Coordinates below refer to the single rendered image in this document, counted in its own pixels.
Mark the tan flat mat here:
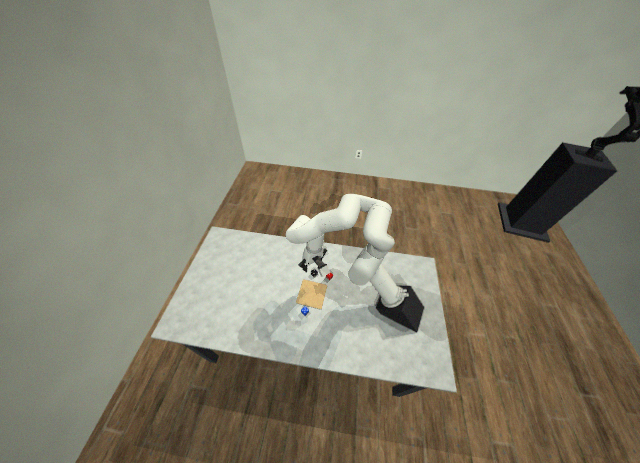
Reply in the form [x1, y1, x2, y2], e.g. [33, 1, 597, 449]
[296, 280, 327, 309]

